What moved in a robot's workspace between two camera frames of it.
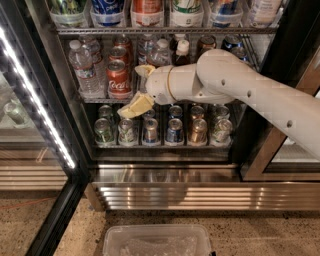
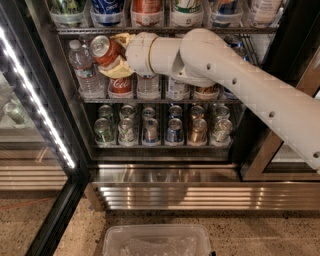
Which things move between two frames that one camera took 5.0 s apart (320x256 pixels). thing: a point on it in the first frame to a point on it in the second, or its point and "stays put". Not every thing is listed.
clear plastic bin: [156, 240] stays put
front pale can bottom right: [222, 133] stays put
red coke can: [118, 53] to [120, 88]
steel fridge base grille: [193, 187] stays put
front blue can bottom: [175, 132] stays put
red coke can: [118, 80] to [104, 50]
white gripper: [157, 83] to [138, 51]
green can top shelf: [69, 13] stays put
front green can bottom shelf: [103, 132] stays put
